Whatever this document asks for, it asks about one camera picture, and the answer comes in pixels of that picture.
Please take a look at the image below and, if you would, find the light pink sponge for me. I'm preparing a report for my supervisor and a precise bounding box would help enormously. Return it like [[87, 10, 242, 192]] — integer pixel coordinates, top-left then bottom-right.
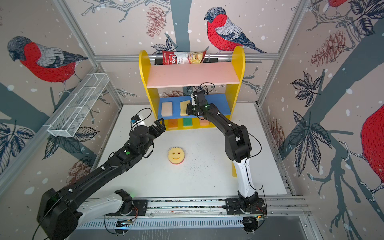
[[161, 102, 173, 118]]

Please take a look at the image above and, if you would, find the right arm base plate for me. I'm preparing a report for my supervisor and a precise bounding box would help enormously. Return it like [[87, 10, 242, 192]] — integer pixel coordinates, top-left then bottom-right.
[[222, 198, 267, 215]]

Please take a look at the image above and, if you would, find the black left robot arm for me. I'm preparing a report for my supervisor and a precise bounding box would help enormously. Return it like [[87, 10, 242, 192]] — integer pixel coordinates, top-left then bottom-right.
[[37, 119, 166, 240]]

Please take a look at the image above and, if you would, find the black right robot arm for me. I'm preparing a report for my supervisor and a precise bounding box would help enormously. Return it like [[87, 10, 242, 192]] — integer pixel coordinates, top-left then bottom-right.
[[186, 91, 267, 215]]

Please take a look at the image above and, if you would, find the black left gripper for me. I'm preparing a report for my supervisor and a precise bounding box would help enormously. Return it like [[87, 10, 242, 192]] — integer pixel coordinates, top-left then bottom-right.
[[140, 117, 166, 156]]

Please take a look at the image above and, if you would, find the red cassava chips bag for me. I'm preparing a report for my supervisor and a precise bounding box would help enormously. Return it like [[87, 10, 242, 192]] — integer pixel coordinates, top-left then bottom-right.
[[163, 51, 207, 65]]

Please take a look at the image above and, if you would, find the pale yellow sponge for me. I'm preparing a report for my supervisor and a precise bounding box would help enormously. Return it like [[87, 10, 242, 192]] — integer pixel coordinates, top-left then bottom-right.
[[180, 101, 191, 117]]

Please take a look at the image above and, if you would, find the green scrub sponge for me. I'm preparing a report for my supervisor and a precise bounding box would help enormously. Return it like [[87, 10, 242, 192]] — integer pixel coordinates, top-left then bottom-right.
[[183, 118, 193, 128]]

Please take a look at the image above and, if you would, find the smiley face sponge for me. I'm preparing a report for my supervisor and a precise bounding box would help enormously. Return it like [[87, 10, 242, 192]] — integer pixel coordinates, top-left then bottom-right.
[[168, 147, 185, 165]]

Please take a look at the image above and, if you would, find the orange scrub sponge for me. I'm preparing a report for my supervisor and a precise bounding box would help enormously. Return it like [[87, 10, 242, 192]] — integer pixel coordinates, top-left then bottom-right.
[[167, 119, 179, 130]]

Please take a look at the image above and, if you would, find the yellow shelf with coloured boards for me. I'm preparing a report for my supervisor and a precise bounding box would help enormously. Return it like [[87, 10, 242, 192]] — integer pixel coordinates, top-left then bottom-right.
[[139, 47, 246, 131]]

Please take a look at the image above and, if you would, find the salmon orange sponge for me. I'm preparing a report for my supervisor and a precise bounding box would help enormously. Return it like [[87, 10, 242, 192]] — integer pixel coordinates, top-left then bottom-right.
[[199, 120, 210, 127]]

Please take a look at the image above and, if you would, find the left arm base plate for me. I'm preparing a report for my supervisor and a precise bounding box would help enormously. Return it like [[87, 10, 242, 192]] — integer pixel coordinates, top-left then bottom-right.
[[107, 199, 149, 218]]

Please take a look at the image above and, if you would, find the yellow rectangular sponge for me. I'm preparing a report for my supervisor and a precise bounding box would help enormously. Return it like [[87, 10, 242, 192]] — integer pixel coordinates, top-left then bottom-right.
[[232, 164, 237, 178]]

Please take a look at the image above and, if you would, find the white wire mesh basket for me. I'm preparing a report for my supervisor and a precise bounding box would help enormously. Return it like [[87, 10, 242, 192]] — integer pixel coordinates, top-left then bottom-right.
[[48, 73, 110, 137]]

